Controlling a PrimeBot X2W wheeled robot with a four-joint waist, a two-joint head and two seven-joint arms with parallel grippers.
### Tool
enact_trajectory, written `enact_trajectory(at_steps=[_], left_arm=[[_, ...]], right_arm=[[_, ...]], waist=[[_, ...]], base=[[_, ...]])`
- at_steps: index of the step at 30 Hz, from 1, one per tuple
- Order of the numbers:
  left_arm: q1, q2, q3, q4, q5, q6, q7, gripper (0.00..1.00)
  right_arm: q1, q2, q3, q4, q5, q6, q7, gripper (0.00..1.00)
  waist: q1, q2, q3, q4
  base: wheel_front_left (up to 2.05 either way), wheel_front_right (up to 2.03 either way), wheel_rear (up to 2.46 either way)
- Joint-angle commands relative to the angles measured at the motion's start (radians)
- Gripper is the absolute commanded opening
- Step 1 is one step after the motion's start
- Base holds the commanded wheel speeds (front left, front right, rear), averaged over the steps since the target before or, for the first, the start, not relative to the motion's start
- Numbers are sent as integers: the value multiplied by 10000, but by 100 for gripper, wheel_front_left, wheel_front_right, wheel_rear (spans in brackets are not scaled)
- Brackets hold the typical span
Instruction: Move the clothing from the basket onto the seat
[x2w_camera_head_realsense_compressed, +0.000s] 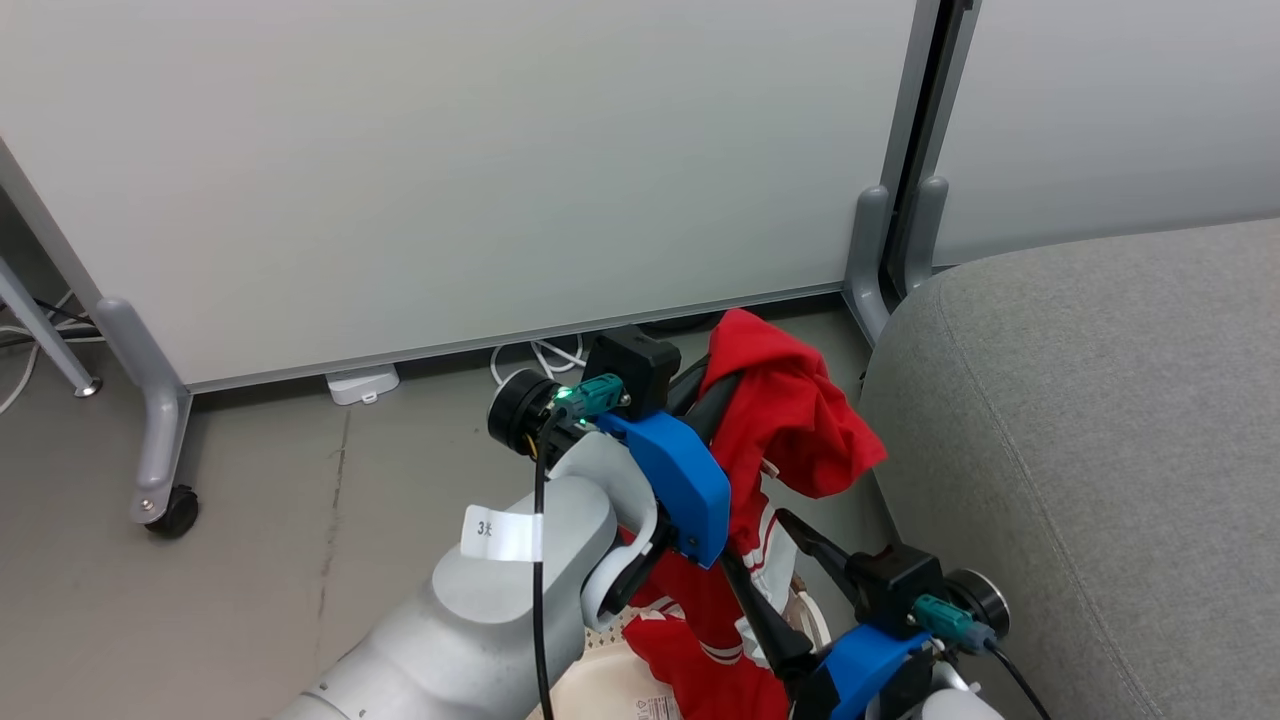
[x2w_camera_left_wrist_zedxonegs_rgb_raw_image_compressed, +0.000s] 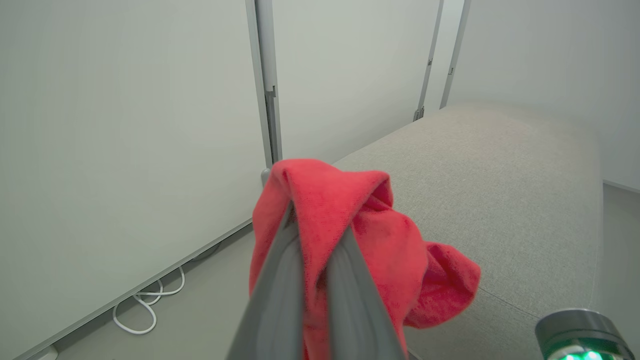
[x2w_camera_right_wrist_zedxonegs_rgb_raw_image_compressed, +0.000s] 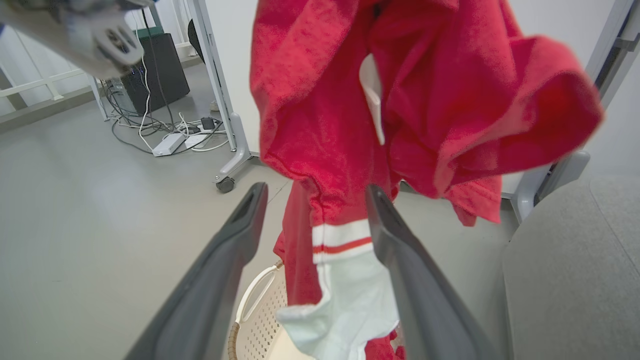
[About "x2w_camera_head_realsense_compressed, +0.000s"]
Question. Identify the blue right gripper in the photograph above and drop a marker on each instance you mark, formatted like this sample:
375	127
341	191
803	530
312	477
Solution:
850	670

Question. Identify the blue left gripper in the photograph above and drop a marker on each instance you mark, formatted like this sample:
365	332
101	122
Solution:
680	480

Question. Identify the red garment with white stripes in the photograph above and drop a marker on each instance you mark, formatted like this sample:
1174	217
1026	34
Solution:
800	420

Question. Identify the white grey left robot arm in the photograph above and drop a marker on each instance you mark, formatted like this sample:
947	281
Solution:
480	630

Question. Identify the printed basket sticker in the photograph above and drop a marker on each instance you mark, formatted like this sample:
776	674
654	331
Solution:
657	708

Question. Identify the cream perforated laundry basket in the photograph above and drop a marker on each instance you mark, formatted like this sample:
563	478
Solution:
600	690

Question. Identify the black round right gripper motor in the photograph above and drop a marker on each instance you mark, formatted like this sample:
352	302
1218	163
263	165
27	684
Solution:
985	598

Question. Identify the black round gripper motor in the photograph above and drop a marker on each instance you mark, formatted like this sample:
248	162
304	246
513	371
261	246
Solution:
518	412
985	598

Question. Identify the black round left gripper motor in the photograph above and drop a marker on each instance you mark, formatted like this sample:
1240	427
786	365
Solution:
518	412

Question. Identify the grey curved partition leg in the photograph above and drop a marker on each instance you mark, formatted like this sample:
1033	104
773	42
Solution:
866	270
925	230

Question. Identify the grey fabric sofa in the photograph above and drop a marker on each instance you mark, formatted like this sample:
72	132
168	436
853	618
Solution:
1100	450

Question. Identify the white power adapter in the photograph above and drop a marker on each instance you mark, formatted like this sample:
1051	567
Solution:
362	384

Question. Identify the wide white partition panel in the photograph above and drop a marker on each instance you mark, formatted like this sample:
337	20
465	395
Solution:
450	150

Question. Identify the narrow white partition panel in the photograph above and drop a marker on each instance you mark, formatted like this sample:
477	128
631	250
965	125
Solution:
1120	110

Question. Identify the black caster wheel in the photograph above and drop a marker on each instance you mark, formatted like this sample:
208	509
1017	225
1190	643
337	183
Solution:
178	515

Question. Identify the grey partition leg with caster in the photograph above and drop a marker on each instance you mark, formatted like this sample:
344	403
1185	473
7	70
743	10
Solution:
160	420

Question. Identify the grey metal table leg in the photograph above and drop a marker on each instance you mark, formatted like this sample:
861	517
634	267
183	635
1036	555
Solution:
45	335

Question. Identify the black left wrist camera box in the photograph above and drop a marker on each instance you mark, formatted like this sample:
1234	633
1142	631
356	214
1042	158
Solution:
635	370

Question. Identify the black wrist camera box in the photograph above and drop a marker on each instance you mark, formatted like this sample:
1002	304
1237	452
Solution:
635	370
895	585

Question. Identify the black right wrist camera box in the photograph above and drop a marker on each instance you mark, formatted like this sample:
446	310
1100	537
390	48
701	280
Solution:
895	585

